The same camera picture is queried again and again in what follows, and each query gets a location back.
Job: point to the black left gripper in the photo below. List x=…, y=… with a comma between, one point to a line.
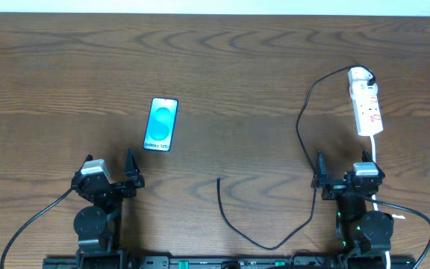
x=111, y=187

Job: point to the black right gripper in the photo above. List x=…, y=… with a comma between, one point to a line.
x=342, y=189

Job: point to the blue Galaxy smartphone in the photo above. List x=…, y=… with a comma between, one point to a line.
x=161, y=124

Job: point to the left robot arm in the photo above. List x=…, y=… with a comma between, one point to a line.
x=98, y=226

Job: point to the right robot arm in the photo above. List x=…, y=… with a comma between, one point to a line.
x=365, y=234

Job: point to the white USB charger adapter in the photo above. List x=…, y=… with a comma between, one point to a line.
x=361, y=74

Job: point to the white power strip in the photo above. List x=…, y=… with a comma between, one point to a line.
x=366, y=108

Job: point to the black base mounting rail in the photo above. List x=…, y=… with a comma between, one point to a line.
x=164, y=262

